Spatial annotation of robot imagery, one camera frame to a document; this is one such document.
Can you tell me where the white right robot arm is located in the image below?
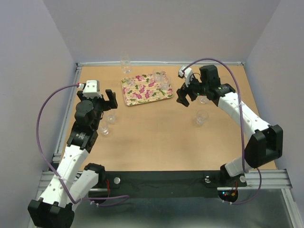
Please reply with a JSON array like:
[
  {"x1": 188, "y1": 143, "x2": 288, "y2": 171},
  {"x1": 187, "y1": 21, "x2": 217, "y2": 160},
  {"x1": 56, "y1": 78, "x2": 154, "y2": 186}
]
[{"x1": 177, "y1": 65, "x2": 283, "y2": 185}]

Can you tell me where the clear tumbler right middle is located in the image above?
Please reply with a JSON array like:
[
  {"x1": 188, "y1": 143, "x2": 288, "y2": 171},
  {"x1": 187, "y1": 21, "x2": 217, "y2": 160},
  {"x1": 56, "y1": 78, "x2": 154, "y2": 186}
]
[{"x1": 199, "y1": 96, "x2": 209, "y2": 104}]

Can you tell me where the aluminium front frame rail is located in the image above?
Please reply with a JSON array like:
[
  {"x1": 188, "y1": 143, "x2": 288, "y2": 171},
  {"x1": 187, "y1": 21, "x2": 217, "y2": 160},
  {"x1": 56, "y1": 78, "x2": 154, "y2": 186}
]
[{"x1": 38, "y1": 170, "x2": 293, "y2": 191}]

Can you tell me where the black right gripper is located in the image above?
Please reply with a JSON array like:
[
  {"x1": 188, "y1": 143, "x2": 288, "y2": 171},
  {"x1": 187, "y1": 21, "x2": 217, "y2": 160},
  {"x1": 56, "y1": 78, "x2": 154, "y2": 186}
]
[{"x1": 176, "y1": 75, "x2": 209, "y2": 107}]

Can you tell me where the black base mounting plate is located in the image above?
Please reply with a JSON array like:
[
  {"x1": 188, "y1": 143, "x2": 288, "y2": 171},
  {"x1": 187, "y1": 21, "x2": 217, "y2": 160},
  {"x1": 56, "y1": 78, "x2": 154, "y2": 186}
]
[{"x1": 105, "y1": 171, "x2": 247, "y2": 199}]

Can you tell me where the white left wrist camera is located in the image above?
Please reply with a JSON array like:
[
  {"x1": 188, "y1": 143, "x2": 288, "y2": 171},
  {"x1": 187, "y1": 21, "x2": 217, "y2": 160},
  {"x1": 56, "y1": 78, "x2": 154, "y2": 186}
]
[{"x1": 83, "y1": 80, "x2": 102, "y2": 98}]

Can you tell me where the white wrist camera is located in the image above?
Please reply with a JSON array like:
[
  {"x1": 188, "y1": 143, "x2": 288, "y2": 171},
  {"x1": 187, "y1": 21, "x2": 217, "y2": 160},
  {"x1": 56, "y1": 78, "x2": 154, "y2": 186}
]
[
  {"x1": 178, "y1": 66, "x2": 193, "y2": 87},
  {"x1": 83, "y1": 80, "x2": 102, "y2": 98}
]

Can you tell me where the clear faceted glass tumbler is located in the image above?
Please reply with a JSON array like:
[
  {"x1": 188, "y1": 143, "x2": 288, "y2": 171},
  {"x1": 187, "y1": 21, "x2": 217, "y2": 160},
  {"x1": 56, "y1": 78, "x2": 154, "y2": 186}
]
[{"x1": 152, "y1": 68, "x2": 166, "y2": 82}]

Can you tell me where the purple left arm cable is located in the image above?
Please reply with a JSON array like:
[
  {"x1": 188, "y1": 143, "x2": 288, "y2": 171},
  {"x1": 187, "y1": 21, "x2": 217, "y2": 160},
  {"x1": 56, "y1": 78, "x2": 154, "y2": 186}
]
[{"x1": 36, "y1": 82, "x2": 131, "y2": 208}]

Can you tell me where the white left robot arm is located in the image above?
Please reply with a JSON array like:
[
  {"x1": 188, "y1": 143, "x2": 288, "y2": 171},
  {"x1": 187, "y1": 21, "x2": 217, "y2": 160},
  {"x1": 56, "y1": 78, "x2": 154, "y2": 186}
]
[{"x1": 28, "y1": 89, "x2": 118, "y2": 228}]

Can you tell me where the tall clear glass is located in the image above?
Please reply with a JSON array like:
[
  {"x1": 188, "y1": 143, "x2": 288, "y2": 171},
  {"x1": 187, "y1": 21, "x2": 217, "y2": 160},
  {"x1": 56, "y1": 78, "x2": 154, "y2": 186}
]
[{"x1": 120, "y1": 52, "x2": 132, "y2": 74}]

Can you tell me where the small clear glass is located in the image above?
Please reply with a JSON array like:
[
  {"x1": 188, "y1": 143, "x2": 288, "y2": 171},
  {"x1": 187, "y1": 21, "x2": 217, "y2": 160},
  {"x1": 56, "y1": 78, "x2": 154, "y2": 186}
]
[{"x1": 126, "y1": 79, "x2": 134, "y2": 86}]

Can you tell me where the floral patterned tray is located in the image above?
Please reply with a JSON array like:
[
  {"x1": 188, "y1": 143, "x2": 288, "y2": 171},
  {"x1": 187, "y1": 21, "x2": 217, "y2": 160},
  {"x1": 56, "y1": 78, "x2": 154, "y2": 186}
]
[{"x1": 121, "y1": 73, "x2": 173, "y2": 106}]

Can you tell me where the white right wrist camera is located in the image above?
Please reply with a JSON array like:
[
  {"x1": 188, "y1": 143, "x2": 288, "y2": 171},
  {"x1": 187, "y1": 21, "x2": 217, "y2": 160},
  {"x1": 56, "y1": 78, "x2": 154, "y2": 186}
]
[{"x1": 178, "y1": 66, "x2": 193, "y2": 87}]

